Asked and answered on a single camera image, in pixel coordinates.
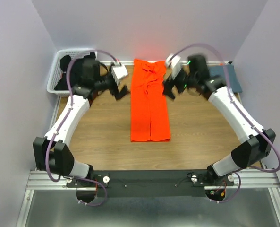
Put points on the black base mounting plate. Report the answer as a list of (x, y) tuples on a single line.
[(148, 184)]

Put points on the orange t shirt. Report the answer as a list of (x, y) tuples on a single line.
[(149, 111)]

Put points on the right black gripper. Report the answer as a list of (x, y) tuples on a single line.
[(167, 85)]

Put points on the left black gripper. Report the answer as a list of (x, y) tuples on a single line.
[(123, 91)]

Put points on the aluminium frame rail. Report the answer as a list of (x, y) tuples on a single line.
[(199, 136)]

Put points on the white plastic laundry basket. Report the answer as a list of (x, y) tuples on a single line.
[(56, 72)]

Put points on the folded blue t shirt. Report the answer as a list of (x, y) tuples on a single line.
[(234, 83)]

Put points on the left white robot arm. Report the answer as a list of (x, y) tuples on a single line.
[(51, 152)]

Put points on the black t shirt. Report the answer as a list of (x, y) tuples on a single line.
[(75, 73)]

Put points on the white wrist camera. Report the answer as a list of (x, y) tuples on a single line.
[(118, 71), (174, 63)]

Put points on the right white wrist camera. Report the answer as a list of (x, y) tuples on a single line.
[(174, 63)]

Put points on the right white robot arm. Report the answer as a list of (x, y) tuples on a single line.
[(254, 139)]

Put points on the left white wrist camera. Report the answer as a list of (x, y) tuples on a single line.
[(118, 71)]

